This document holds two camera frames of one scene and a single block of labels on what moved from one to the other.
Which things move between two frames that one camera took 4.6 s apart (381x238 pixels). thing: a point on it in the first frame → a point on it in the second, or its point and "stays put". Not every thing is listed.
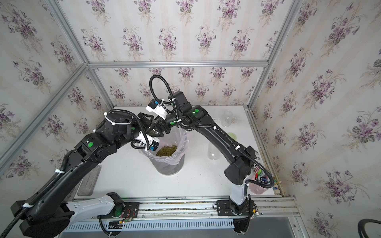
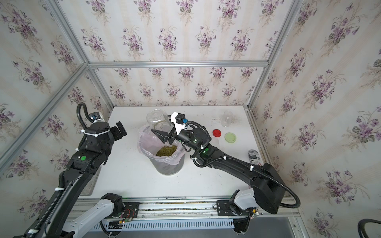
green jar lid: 232,135 stays put
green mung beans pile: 166,150 stays put
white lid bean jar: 226,120 stays put
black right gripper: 162,124 → 163,135
